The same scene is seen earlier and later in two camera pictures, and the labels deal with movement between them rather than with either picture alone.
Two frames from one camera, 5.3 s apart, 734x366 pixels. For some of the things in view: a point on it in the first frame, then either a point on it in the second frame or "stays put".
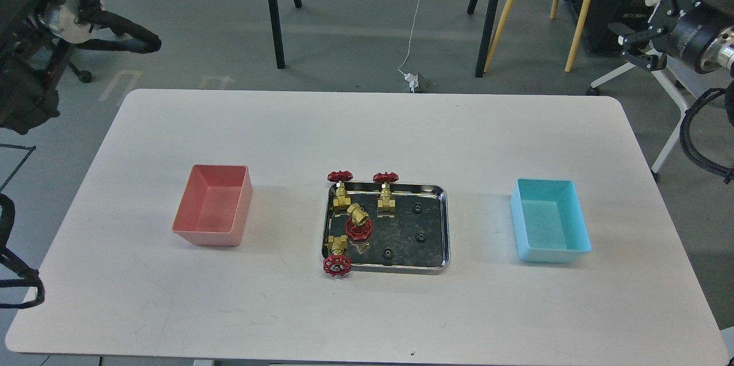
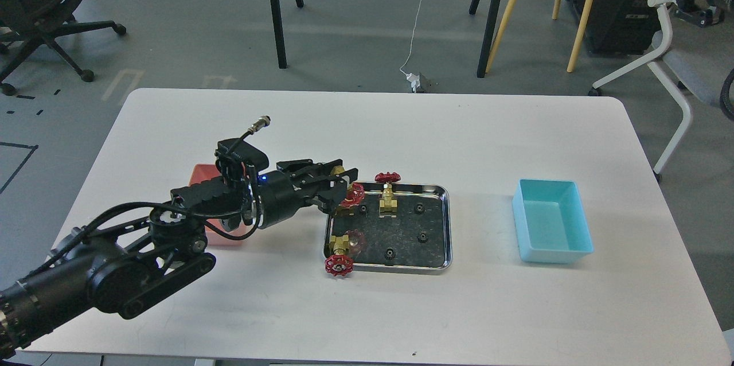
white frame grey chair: (682, 84) stays put
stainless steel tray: (416, 240) stays put
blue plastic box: (549, 223) stays put
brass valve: (359, 228) to (355, 195)
